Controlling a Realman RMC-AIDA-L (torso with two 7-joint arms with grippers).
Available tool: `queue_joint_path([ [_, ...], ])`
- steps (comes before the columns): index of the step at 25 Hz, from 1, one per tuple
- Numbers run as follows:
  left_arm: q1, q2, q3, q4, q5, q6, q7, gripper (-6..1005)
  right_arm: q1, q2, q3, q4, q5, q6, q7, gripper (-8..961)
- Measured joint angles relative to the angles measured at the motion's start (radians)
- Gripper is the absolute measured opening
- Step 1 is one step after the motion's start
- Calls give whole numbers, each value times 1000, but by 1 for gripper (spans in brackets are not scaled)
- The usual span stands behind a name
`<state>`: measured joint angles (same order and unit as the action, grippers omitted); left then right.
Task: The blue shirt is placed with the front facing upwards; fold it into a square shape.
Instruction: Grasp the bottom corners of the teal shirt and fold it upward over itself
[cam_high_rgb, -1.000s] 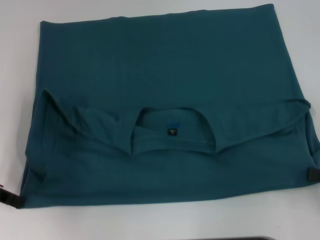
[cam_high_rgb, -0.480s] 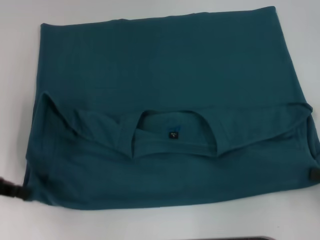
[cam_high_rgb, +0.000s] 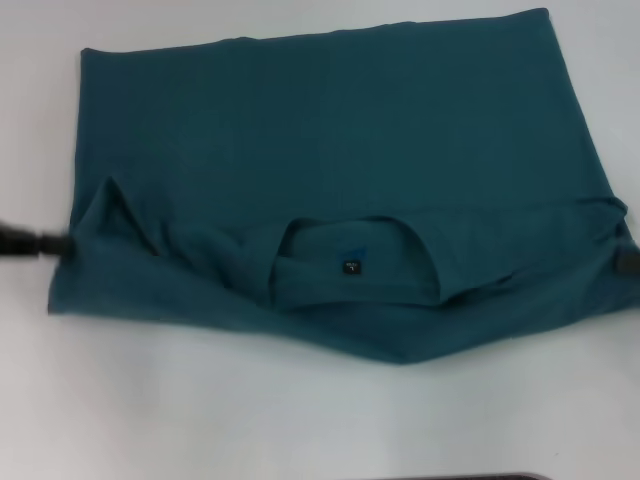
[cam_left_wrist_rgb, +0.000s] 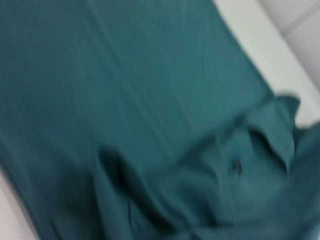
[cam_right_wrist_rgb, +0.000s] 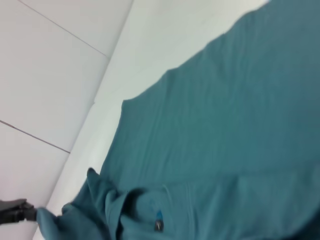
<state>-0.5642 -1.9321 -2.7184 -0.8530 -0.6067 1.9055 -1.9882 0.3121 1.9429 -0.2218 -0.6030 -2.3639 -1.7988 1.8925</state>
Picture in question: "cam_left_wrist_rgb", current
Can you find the teal printed t-shirt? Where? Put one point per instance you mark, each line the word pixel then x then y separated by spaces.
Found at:
pixel 125 100

